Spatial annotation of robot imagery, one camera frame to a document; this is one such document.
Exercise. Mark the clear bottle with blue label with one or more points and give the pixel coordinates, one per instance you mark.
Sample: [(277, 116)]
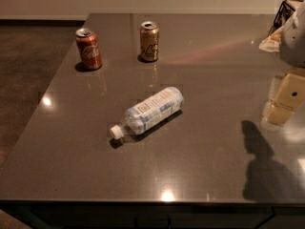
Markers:
[(143, 116)]

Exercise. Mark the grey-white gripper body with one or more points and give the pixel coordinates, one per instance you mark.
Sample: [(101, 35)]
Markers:
[(294, 45)]

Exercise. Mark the red Coca-Cola can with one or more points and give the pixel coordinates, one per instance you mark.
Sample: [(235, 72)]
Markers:
[(87, 44)]

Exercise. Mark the black wire rack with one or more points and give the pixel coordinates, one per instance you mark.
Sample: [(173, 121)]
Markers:
[(285, 11)]

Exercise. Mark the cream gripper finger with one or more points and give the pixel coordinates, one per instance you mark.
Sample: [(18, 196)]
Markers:
[(286, 96)]

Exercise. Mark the gold soda can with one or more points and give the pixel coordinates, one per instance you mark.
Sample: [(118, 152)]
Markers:
[(149, 41)]

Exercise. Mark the crumpled white paper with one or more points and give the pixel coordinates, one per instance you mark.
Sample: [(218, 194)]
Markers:
[(272, 42)]

